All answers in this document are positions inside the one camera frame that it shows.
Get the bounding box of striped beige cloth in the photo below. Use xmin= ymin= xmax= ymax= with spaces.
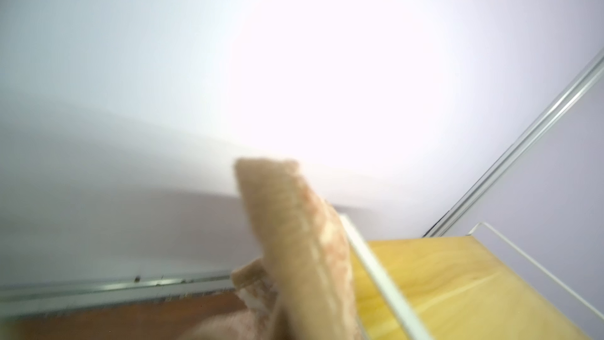
xmin=182 ymin=158 xmax=362 ymax=339

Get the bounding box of yellow white bookshelf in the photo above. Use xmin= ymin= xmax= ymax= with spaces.
xmin=341 ymin=216 xmax=603 ymax=339

